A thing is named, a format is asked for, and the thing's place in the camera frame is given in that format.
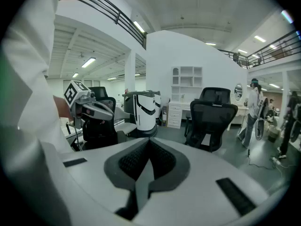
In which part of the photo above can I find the white desk with drawers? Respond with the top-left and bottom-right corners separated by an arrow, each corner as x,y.
167,100 -> 192,129

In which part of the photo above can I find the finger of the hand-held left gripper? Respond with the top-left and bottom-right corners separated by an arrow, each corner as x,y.
81,99 -> 115,121

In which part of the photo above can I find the white dressing table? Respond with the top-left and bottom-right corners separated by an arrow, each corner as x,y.
228,104 -> 248,132

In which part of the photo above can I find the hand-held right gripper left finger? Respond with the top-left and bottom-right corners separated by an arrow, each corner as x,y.
41,137 -> 151,226

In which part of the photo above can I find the person in white shirt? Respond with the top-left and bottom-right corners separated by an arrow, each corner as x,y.
0,0 -> 71,155

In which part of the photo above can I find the black mesh office chair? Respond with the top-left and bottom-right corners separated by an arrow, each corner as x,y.
184,87 -> 238,153
81,86 -> 119,151

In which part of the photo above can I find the white black mobile robot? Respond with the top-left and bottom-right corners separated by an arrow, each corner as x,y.
122,90 -> 158,138
154,90 -> 163,120

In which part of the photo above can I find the oval mirror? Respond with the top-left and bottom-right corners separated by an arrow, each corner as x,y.
234,83 -> 244,102

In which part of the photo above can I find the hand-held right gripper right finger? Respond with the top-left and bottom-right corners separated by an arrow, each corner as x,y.
131,137 -> 270,226

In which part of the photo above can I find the black balcony railing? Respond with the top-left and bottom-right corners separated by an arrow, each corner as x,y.
77,0 -> 147,49
218,29 -> 301,70

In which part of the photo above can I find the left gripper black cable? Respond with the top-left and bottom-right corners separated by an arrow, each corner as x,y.
73,119 -> 82,151

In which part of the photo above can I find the white hutch shelf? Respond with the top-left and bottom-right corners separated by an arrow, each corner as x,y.
171,66 -> 203,103

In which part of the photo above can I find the person's left forearm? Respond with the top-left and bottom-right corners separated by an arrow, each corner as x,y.
53,95 -> 71,122

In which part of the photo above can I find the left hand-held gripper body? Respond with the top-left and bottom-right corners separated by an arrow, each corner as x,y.
63,80 -> 97,129

